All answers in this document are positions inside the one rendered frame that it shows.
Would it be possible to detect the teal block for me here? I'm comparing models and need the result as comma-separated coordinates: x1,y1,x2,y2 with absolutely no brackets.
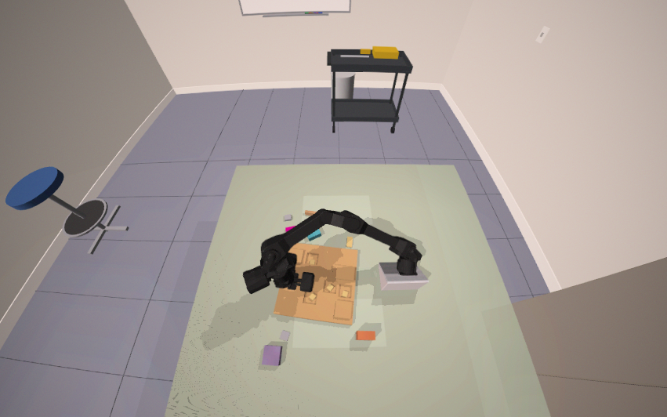
307,229,321,241

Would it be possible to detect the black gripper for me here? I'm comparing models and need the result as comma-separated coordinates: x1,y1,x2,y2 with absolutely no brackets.
271,269,314,292

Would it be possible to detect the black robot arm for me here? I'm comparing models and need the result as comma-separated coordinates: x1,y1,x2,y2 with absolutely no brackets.
243,208,422,294

